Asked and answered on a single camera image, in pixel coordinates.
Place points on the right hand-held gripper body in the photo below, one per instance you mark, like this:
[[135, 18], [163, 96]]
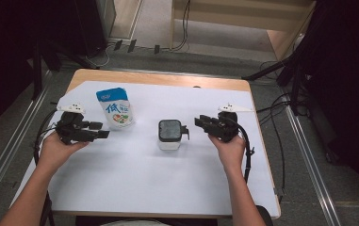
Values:
[[227, 127]]

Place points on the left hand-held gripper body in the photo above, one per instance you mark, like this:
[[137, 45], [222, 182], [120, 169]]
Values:
[[73, 132]]

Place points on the blue and white pouch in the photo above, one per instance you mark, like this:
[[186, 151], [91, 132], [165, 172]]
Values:
[[117, 109]]

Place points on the clear container with black lid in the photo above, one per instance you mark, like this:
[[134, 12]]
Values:
[[170, 132]]

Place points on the person's right hand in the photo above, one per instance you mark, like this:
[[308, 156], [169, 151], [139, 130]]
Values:
[[232, 152]]

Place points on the person's left hand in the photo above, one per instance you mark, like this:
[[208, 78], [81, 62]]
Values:
[[56, 153]]

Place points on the wooden table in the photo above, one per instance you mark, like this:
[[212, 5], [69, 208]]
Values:
[[167, 78]]

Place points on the white paper sheet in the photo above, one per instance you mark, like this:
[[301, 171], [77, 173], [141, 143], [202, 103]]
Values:
[[155, 182]]

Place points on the black metal stand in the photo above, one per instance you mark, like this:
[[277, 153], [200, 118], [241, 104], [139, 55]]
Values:
[[37, 69], [296, 69]]

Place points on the person's clothing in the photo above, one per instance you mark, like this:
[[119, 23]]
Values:
[[130, 223]]

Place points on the black chair armrest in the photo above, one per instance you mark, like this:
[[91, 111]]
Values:
[[267, 218]]

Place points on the light wooden shelf unit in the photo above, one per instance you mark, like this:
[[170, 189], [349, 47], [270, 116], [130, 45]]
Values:
[[227, 19]]

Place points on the metal floor rail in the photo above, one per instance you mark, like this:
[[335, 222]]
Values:
[[7, 153], [312, 163]]

